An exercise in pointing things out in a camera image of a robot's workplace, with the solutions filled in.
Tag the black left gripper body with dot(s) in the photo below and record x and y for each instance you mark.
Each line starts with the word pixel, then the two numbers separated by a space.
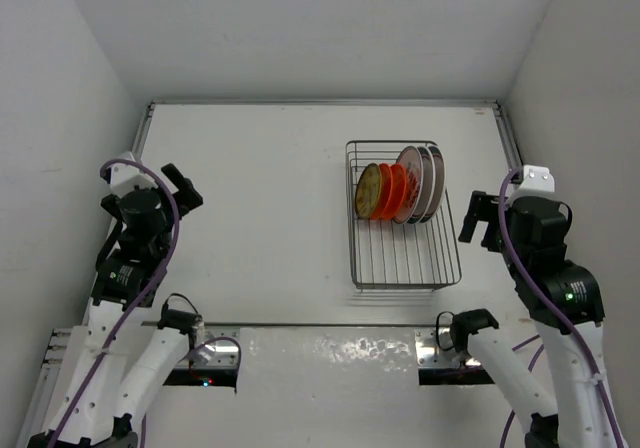
pixel 186 199

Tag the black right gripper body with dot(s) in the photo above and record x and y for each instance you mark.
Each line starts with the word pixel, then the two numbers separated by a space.
pixel 492 234

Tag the orange plate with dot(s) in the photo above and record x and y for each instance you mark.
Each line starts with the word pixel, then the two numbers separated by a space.
pixel 398 191
pixel 386 183

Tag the white plate green red rim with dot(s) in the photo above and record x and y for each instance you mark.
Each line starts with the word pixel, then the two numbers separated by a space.
pixel 411 160

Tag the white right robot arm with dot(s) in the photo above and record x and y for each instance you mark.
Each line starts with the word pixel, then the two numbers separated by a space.
pixel 527 226

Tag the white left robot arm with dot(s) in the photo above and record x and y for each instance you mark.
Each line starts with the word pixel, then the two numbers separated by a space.
pixel 107 399

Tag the yellow patterned plate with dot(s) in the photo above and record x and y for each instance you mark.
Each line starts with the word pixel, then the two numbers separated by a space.
pixel 368 191

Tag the grey wire dish rack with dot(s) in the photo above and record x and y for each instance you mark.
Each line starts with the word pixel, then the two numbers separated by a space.
pixel 385 255

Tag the right silver mounting bracket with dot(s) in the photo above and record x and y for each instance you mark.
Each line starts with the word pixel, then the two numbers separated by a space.
pixel 431 354

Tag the silver mounting bracket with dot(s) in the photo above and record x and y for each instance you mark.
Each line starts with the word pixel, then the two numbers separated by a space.
pixel 431 354
pixel 212 346

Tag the left silver mounting bracket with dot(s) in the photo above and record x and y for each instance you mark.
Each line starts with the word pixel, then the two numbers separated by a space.
pixel 212 346

